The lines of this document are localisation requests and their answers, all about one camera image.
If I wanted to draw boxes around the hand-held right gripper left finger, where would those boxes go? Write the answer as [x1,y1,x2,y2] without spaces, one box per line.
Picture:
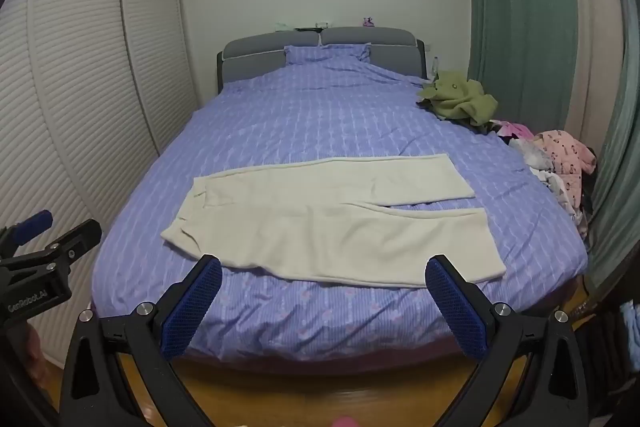
[59,254,223,427]

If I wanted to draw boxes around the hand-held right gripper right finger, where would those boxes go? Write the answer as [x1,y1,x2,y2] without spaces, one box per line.
[425,254,591,427]

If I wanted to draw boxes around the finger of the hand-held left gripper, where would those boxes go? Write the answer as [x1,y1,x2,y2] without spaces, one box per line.
[0,210,54,258]
[42,219,103,266]

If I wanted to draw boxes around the cream pants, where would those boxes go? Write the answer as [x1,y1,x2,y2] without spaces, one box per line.
[160,153,506,289]

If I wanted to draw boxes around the white louvered wardrobe door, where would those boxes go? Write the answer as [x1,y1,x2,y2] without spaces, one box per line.
[0,0,103,358]
[27,0,162,230]
[120,0,202,156]

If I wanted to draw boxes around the light blue object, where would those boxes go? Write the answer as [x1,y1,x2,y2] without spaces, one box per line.
[620,301,640,339]

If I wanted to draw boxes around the white grey garment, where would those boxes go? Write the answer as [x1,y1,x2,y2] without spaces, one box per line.
[510,139,583,228]

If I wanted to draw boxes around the magenta garment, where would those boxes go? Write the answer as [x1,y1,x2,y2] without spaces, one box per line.
[497,121,535,142]

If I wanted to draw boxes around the pink printed garment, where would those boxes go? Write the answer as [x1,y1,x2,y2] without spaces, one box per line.
[532,130,598,204]

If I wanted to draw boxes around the olive green garment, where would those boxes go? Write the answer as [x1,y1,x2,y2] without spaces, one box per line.
[417,70,499,135]

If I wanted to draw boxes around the purple floral duvet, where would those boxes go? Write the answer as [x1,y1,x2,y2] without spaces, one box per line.
[90,44,589,363]

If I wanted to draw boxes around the green curtain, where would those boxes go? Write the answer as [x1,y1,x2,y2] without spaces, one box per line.
[585,0,640,290]

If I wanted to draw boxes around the grey padded headboard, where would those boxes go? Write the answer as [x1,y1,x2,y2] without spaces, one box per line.
[217,27,429,96]

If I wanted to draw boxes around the purple floral pillow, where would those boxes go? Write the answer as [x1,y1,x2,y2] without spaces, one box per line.
[284,43,372,66]

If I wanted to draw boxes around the beige curtain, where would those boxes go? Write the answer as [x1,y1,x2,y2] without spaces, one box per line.
[557,0,628,158]

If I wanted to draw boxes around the green striped blanket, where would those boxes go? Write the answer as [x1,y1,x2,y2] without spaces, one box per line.
[461,0,578,134]

